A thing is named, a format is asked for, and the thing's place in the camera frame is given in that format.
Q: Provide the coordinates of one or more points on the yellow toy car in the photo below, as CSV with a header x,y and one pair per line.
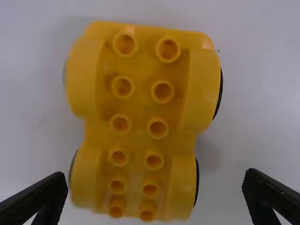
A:
x,y
140,105

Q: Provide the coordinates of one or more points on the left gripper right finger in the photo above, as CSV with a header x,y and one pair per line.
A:
x,y
262,187

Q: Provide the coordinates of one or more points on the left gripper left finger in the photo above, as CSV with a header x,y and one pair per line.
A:
x,y
47,189

